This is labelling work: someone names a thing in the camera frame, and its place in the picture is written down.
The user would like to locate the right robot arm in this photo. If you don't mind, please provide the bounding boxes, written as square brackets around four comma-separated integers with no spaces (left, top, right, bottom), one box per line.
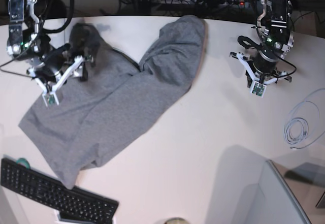
[1,0,96,85]

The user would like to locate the coiled white cable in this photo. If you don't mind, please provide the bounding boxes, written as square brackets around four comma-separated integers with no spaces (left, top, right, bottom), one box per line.
[283,88,325,150]

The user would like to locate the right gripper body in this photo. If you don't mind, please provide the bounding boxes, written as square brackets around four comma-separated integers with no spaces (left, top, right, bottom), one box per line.
[32,43,84,82]

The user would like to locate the grey t-shirt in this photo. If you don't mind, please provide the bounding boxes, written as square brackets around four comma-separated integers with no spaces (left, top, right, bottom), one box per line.
[19,16,207,189]

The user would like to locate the black computer keyboard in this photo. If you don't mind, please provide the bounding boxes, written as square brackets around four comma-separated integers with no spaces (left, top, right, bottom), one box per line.
[1,158,119,223]

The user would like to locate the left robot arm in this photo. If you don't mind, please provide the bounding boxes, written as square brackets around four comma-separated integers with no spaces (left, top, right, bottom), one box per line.
[238,0,297,82]

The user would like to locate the round tan object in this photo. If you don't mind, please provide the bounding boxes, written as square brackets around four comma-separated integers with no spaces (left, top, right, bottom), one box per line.
[164,217,189,224]

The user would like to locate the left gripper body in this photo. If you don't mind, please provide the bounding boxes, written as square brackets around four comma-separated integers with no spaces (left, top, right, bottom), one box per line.
[250,50,278,78]

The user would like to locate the green tape roll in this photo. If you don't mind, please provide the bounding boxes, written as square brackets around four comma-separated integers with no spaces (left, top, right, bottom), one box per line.
[16,158,30,169]

